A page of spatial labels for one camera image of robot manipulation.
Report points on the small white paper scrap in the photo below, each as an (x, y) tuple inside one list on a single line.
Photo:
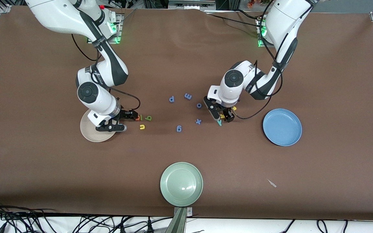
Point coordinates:
[(272, 183)]

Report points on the beige plate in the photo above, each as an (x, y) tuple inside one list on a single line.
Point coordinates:
[(89, 132)]

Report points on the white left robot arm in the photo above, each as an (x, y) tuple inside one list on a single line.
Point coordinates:
[(283, 19)]

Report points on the green foam letter g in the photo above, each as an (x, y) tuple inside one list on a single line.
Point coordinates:
[(150, 117)]

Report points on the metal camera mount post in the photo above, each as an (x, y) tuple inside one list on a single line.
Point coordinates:
[(180, 223)]

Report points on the blue foam letter m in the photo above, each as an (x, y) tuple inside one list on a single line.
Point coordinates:
[(188, 96)]

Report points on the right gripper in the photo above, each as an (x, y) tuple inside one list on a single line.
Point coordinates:
[(125, 115)]

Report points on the grey metal box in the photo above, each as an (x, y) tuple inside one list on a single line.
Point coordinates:
[(189, 4)]

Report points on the orange background object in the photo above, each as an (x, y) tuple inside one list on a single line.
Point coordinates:
[(254, 4)]

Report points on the blue plate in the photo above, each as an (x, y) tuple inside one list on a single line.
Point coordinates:
[(287, 132)]

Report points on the pale green plate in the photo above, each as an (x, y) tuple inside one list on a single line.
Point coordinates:
[(181, 184)]

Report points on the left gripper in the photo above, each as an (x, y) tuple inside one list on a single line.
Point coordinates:
[(226, 113)]

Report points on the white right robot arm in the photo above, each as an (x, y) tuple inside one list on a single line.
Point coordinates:
[(60, 16)]

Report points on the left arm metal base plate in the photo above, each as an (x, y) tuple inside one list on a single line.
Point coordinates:
[(261, 43)]

